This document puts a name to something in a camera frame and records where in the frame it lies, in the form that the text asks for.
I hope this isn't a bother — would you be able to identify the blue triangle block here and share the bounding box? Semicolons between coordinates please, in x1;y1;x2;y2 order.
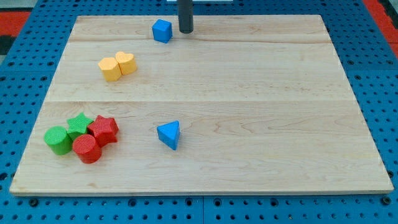
157;120;180;151

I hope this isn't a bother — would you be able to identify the blue cube block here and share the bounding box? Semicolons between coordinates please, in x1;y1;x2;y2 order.
152;19;173;44

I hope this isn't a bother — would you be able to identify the yellow hexagon block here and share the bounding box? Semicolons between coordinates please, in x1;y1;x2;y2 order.
98;57;122;82

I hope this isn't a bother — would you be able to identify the red cylinder block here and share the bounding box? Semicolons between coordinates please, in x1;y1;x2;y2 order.
72;134;102;164

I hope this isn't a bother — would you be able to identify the red star block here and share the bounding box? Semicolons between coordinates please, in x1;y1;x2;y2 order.
88;115;119;147

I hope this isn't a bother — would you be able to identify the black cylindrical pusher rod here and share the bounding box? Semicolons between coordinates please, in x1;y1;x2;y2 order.
177;0;193;34

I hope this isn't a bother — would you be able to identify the green cylinder block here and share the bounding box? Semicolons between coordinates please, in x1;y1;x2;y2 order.
44;126;73;156

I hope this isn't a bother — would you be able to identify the green star block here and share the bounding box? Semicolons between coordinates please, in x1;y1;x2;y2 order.
67;112;93;141

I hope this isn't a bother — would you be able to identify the light wooden board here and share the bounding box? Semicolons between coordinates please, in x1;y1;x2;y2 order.
10;15;394;197

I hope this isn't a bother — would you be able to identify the yellow heart block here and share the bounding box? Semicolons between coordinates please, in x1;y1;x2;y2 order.
115;52;137;75

